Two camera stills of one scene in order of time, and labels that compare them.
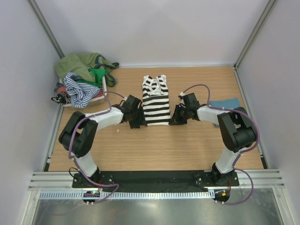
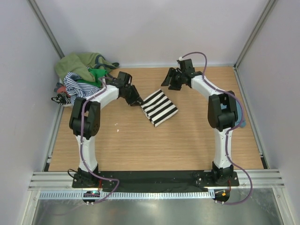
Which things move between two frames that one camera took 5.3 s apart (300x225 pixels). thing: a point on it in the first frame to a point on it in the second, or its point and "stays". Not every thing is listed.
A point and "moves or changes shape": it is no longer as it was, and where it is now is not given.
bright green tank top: x=98 y=74 stays
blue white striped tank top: x=79 y=93 stays
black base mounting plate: x=156 y=180 stays
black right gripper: x=176 y=118 to x=174 y=86
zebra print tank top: x=62 y=98 stays
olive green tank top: x=79 y=63 stays
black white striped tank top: x=156 y=101 moves or changes shape
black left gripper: x=141 y=120 to x=136 y=98
